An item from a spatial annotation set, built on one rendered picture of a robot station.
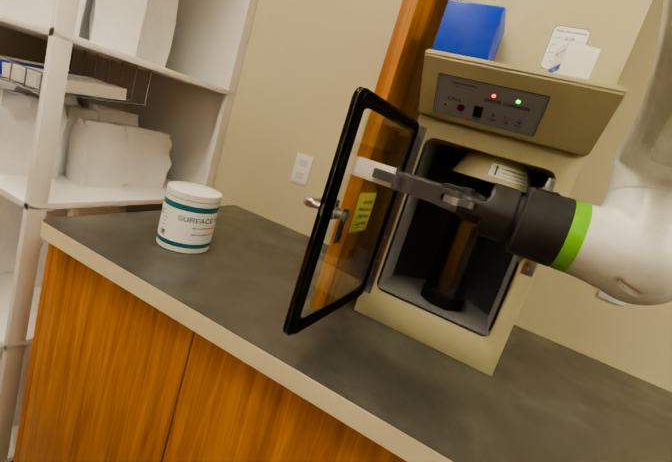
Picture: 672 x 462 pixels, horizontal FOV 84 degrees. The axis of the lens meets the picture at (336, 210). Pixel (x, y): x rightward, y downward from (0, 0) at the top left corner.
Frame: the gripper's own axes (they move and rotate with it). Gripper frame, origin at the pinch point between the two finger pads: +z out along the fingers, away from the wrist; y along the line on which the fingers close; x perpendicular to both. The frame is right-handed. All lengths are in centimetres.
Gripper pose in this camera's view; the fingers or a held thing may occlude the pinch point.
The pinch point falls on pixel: (375, 172)
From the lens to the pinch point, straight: 58.1
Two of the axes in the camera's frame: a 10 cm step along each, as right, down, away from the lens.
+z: -8.7, -3.4, 3.5
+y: -3.9, 0.6, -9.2
